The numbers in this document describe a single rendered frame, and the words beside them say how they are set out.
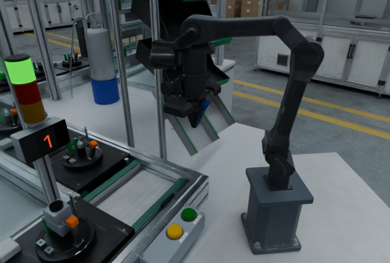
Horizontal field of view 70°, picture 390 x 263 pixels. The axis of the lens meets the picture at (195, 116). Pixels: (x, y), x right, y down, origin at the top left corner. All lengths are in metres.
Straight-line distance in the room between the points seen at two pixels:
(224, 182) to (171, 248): 0.42
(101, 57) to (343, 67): 3.75
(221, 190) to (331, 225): 0.38
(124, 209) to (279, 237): 0.47
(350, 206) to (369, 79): 3.68
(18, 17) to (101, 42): 8.26
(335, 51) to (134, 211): 4.16
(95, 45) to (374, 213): 1.50
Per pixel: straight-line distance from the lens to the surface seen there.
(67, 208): 0.76
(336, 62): 4.75
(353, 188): 1.24
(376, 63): 4.65
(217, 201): 1.04
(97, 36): 1.69
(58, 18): 10.37
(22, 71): 0.72
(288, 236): 0.90
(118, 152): 1.11
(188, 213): 0.84
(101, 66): 1.73
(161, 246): 0.79
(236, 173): 1.16
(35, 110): 0.76
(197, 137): 1.06
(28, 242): 0.88
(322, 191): 1.17
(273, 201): 0.77
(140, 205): 0.96
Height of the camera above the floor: 1.58
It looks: 27 degrees down
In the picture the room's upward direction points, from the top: straight up
